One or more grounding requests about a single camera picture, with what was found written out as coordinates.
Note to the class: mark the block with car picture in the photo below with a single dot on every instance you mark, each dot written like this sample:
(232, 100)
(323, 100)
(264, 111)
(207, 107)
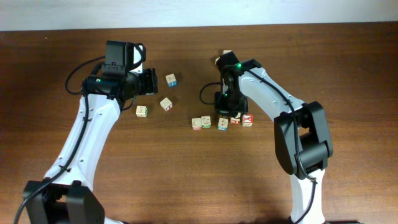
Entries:
(223, 124)

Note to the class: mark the block with red X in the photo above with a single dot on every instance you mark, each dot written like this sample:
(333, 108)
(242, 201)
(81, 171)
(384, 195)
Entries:
(247, 120)

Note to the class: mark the block with blue side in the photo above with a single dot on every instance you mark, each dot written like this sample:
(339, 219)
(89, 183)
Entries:
(171, 80)

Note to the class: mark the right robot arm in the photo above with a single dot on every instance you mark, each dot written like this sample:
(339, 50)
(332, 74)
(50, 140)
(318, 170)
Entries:
(301, 134)

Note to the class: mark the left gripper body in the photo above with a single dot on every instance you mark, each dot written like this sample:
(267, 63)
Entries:
(147, 82)

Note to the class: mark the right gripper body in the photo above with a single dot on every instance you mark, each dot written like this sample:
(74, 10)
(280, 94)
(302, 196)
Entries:
(230, 103)

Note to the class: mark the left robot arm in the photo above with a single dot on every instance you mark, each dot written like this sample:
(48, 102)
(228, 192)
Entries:
(65, 195)

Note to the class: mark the block with I green side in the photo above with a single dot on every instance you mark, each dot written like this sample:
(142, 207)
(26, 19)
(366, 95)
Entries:
(141, 111)

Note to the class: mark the block with N red side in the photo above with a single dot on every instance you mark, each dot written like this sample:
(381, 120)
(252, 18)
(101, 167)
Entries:
(166, 104)

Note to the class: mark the block with C red side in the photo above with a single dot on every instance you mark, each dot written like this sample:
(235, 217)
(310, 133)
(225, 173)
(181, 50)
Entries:
(196, 123)

